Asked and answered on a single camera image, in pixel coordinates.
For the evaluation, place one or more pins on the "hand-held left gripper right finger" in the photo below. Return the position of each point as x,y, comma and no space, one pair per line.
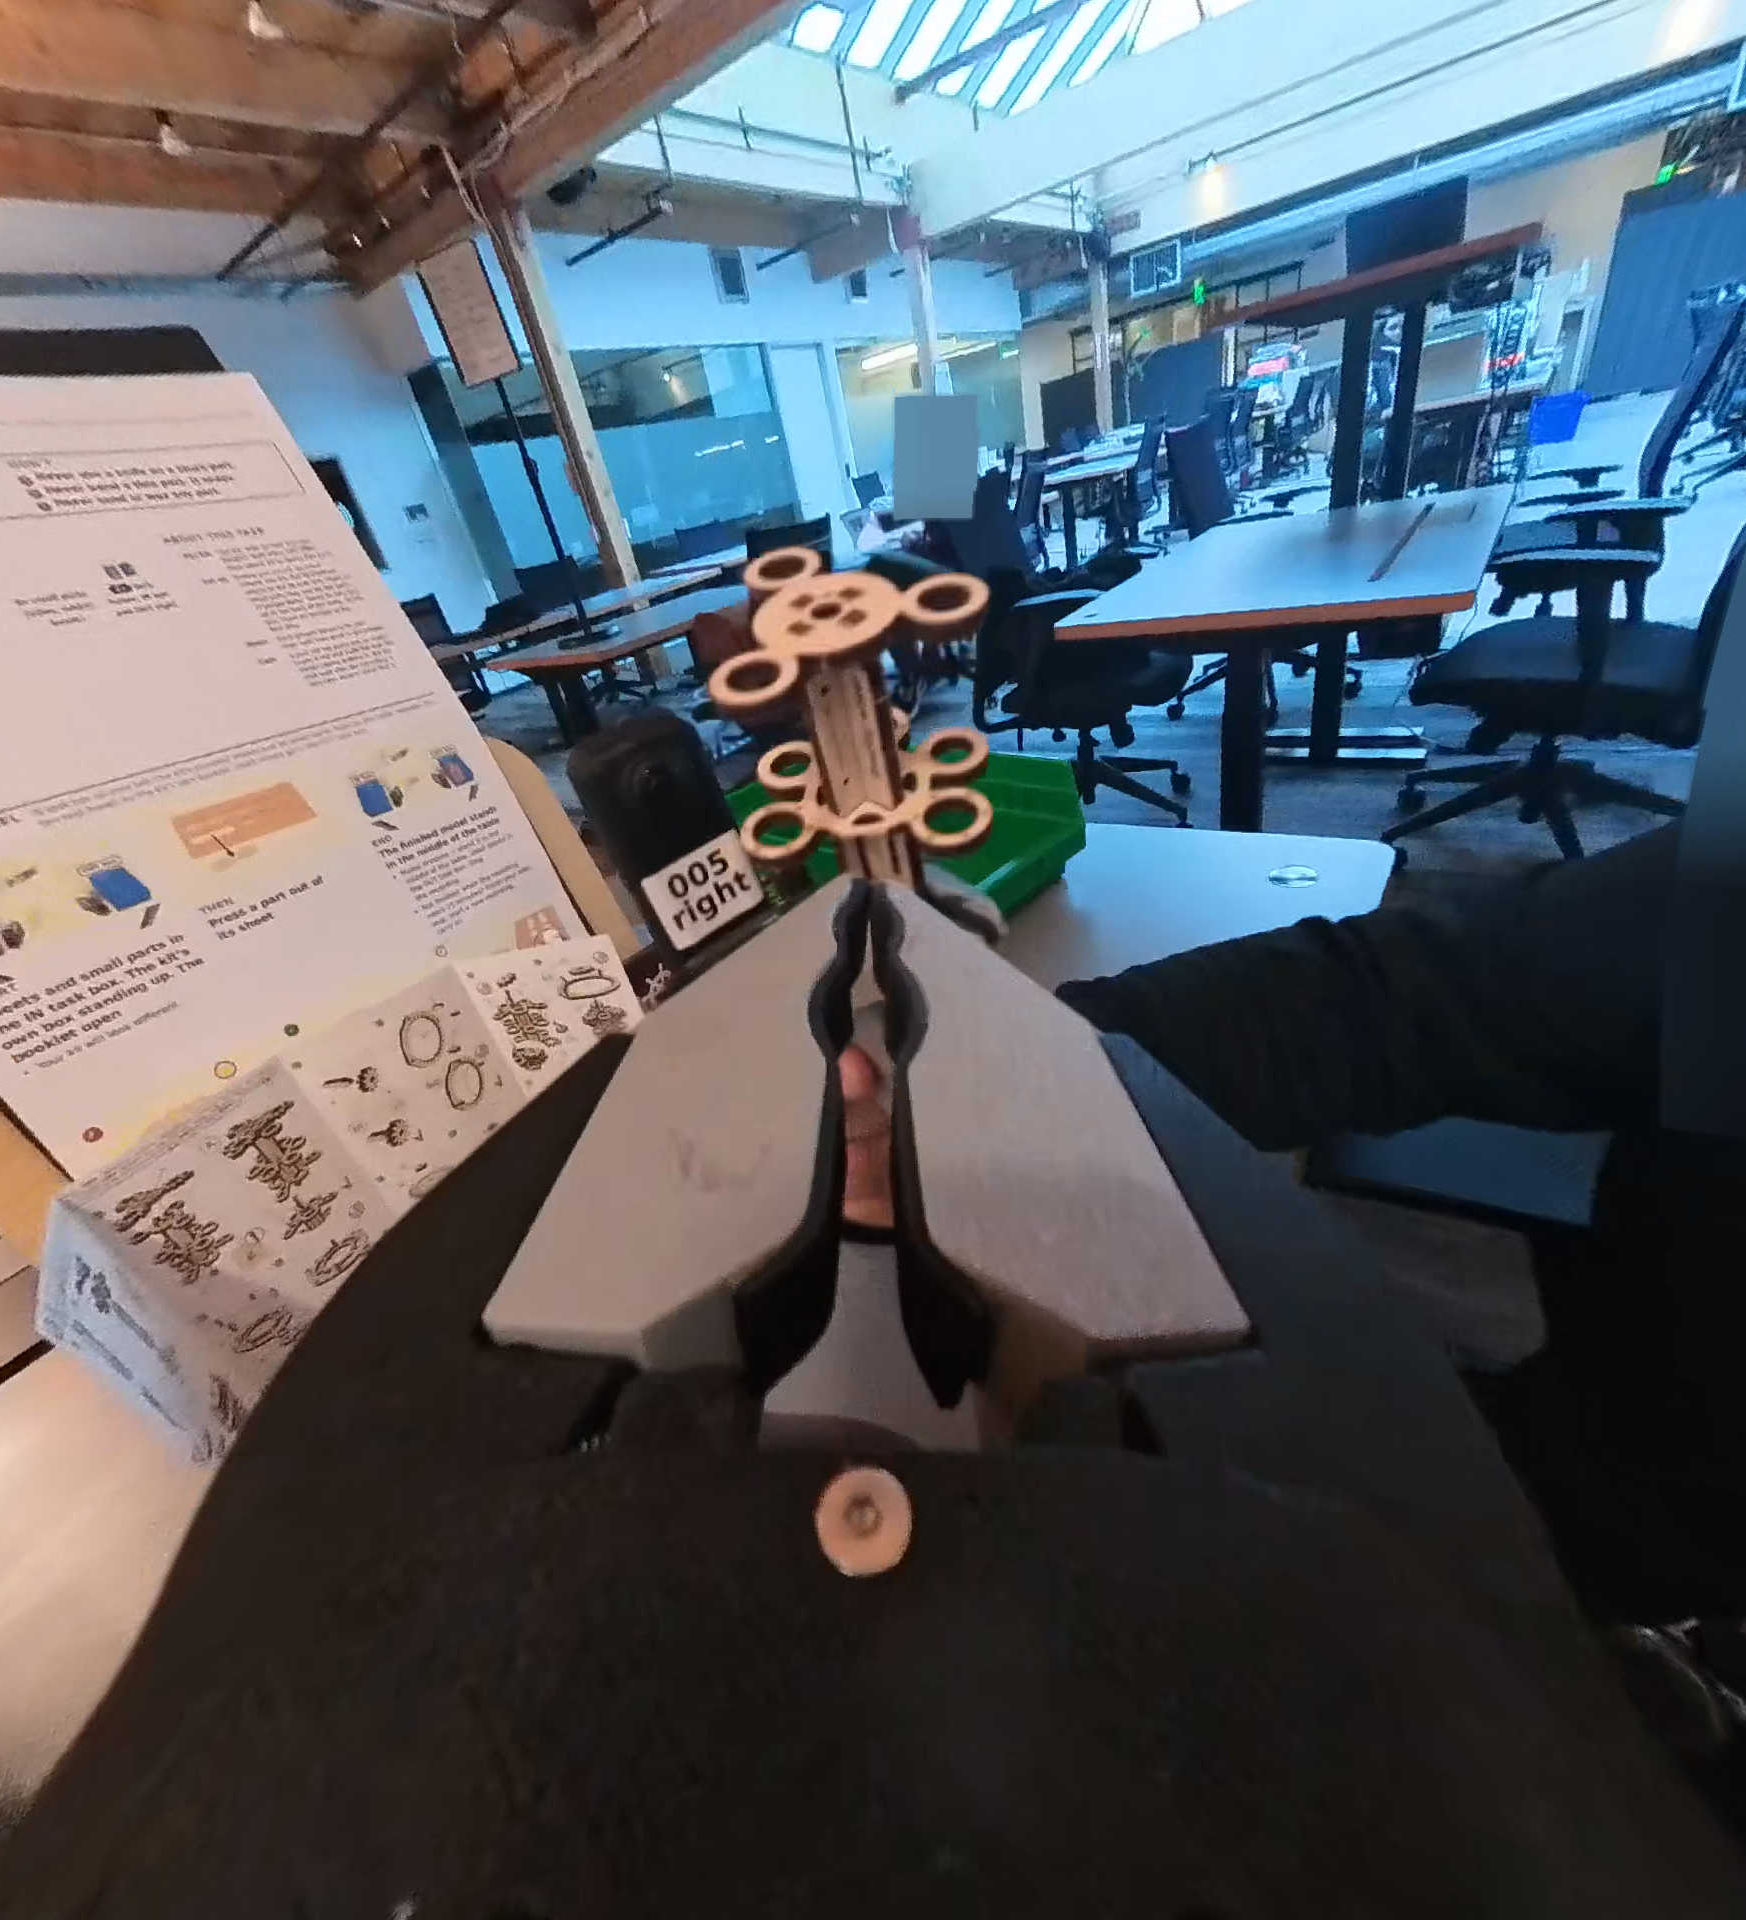
1052,1185

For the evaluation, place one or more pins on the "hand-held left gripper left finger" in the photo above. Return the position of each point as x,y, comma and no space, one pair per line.
662,1185

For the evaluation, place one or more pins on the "person's right forearm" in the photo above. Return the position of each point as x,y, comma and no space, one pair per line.
1338,990

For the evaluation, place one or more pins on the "person's right hand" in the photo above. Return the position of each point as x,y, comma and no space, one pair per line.
867,1140

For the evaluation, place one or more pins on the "plywood display stand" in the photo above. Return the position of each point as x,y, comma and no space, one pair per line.
559,841

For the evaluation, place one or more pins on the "brown wooden table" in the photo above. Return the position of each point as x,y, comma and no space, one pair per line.
618,630

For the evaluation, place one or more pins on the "green plastic bin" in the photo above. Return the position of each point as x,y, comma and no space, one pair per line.
1030,825

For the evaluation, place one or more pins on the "black office chair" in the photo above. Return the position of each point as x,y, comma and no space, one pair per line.
1202,472
1562,674
1706,374
1068,661

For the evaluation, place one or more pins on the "display board on stand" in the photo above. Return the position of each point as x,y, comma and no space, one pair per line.
468,315

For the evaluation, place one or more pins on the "white printed instruction sheet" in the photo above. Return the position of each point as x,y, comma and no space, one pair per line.
139,674

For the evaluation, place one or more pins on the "orange-edged white table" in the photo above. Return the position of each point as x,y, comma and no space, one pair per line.
1262,578

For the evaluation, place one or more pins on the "blue crate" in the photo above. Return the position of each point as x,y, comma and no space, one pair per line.
1556,421

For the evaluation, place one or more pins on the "tall dark standing table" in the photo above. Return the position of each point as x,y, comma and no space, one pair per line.
1398,266

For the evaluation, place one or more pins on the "ceiling security camera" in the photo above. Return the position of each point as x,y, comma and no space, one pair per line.
568,187

